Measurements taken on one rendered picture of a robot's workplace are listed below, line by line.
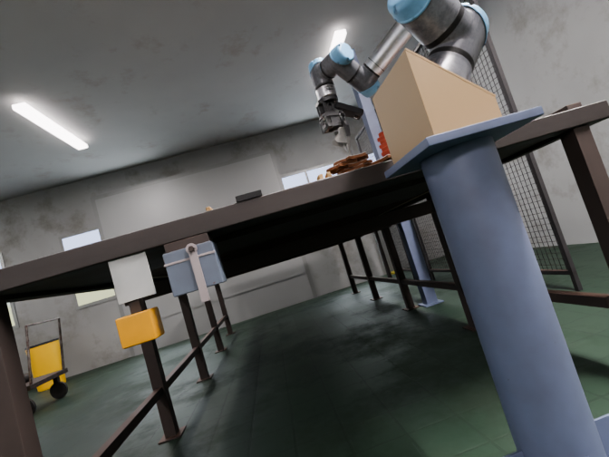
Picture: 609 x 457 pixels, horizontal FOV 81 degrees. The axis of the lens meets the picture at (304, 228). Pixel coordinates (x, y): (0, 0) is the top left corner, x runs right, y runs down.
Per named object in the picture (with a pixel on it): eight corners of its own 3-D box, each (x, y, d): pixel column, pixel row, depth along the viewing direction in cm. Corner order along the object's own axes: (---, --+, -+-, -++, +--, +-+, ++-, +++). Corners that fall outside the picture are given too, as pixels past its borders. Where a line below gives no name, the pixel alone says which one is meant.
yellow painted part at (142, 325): (157, 338, 93) (133, 252, 94) (121, 350, 91) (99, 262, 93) (165, 333, 101) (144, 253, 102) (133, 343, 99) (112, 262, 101)
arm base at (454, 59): (480, 93, 80) (495, 58, 82) (420, 65, 80) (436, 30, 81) (449, 122, 95) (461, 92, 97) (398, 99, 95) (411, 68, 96)
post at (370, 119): (444, 301, 302) (358, 44, 320) (426, 307, 300) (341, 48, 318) (435, 299, 319) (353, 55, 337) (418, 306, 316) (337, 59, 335)
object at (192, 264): (227, 295, 94) (208, 230, 96) (175, 311, 93) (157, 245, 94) (231, 292, 106) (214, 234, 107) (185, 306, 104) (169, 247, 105)
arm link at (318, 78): (314, 53, 130) (303, 68, 137) (323, 82, 129) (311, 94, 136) (331, 55, 134) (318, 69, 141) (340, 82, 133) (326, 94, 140)
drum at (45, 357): (74, 377, 532) (64, 335, 537) (58, 386, 490) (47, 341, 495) (46, 386, 527) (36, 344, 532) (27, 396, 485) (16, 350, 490)
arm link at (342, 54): (364, 56, 127) (344, 73, 136) (340, 35, 123) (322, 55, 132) (360, 71, 124) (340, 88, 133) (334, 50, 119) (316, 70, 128)
